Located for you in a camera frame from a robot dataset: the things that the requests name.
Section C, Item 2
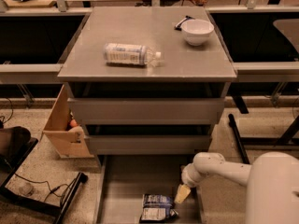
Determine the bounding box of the black cart frame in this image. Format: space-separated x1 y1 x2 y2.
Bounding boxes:
0 136 89 224

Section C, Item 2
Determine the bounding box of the black cable on floor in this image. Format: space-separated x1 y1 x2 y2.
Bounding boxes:
13 171 82 207

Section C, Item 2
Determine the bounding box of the orange fruit in box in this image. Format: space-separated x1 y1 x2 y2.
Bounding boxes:
69 119 78 128

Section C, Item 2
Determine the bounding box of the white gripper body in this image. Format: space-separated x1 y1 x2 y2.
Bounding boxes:
181 163 202 188

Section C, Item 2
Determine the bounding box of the grey top drawer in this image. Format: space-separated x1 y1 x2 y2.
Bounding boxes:
68 98 224 125

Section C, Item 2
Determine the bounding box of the blue chip bag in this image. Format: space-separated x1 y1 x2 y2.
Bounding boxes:
139 194 178 223

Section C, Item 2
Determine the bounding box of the grey drawer cabinet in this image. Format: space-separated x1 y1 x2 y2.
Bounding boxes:
57 6 237 170

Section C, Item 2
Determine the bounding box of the white ceramic bowl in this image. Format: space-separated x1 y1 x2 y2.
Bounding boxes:
181 19 214 46

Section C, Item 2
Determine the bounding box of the black metal stand leg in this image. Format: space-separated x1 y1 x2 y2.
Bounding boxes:
228 114 250 164

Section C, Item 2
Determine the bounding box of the clear plastic water bottle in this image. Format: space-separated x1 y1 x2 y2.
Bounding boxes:
104 43 162 66

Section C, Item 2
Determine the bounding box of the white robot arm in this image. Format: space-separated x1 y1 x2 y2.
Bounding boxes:
175 152 299 224

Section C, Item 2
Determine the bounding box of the black and white pen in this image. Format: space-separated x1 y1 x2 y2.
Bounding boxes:
174 16 194 31

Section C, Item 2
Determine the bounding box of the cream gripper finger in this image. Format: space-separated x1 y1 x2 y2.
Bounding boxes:
175 184 191 204

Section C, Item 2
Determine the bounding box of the grey open bottom drawer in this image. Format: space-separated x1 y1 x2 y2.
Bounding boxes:
95 155 206 224

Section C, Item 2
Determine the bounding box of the cardboard box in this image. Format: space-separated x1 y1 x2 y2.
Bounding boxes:
43 87 93 158

